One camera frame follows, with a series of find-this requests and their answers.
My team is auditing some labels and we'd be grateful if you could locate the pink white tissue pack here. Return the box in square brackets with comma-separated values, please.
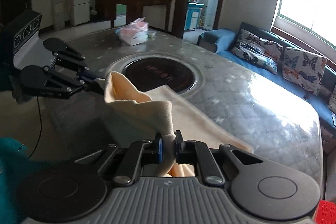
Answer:
[115, 17, 149, 46]

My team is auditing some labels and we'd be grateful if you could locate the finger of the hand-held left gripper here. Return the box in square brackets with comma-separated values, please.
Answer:
[39, 68, 105, 99]
[52, 43, 90, 71]

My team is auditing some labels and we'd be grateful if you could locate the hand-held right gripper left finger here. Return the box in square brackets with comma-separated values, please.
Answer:
[75, 132, 165, 186]

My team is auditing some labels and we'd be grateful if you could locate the round black induction hob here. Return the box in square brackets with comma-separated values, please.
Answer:
[109, 52, 204, 94]

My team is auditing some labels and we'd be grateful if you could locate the cream fleece garment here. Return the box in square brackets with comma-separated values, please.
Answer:
[104, 71, 254, 177]

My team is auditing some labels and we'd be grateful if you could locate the blue kitchen cabinet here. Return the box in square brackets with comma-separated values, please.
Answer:
[184, 2, 205, 30]

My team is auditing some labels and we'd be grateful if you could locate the blue sofa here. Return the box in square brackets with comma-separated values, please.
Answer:
[197, 22, 336, 132]

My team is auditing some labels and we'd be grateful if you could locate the butterfly print pillow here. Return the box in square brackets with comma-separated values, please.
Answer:
[282, 47, 328, 96]
[232, 29, 284, 75]

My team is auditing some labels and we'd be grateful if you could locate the grey pillow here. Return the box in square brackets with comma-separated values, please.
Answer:
[328, 88, 336, 113]

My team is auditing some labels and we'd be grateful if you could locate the red plastic stool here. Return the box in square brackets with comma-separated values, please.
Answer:
[314, 200, 336, 224]

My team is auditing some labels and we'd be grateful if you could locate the white refrigerator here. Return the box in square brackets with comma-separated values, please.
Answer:
[70, 0, 91, 26]

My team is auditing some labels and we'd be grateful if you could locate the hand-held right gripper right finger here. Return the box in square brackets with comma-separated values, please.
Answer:
[174, 130, 264, 186]

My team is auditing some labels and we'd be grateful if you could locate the black cable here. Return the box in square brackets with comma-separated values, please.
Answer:
[28, 97, 42, 159]

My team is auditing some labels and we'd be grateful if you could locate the person's teal top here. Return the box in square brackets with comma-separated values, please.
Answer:
[0, 137, 50, 224]

